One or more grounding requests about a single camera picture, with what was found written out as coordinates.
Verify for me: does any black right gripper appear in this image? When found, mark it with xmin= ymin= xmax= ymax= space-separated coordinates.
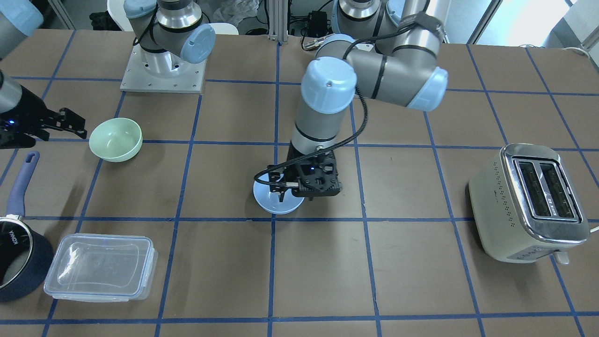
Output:
xmin=0 ymin=84 xmax=88 ymax=149

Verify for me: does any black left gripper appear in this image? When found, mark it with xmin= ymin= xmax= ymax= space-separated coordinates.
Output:
xmin=267 ymin=151 xmax=343 ymax=203

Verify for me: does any blue bowl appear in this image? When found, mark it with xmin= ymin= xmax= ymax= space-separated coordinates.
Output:
xmin=253 ymin=182 xmax=305 ymax=215

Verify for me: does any green bowl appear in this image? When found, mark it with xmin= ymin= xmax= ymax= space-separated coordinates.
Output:
xmin=88 ymin=117 xmax=143 ymax=162

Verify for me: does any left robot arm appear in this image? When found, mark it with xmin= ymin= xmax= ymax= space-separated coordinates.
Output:
xmin=255 ymin=0 xmax=450 ymax=202

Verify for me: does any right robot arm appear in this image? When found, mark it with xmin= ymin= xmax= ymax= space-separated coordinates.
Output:
xmin=0 ymin=0 xmax=216 ymax=149

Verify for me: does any blue saucepan with lid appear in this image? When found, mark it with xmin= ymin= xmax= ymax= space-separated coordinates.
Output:
xmin=0 ymin=151 xmax=54 ymax=302

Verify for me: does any clear plastic container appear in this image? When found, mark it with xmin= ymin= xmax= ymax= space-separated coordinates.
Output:
xmin=44 ymin=233 xmax=158 ymax=303

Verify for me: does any cream toaster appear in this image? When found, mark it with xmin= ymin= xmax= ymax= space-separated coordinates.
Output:
xmin=468 ymin=143 xmax=591 ymax=265

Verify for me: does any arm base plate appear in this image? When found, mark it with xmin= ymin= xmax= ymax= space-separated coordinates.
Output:
xmin=120 ymin=45 xmax=207 ymax=94

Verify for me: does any aluminium frame post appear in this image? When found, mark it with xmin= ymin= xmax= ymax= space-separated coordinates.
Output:
xmin=265 ymin=0 xmax=289 ymax=45

